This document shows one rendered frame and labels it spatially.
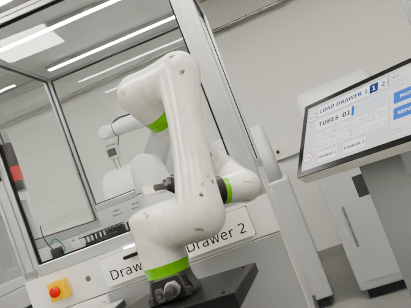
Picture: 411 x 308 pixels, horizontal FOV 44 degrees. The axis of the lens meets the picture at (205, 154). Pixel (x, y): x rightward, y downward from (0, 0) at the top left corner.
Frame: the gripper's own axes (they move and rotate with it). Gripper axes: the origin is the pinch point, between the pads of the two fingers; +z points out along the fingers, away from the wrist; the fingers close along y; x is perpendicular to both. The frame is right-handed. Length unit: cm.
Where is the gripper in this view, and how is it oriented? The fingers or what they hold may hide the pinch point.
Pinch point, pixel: (142, 205)
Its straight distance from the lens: 154.0
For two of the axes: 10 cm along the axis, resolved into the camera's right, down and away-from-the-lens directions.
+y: -2.2, 6.7, 7.1
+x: -3.8, -7.3, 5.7
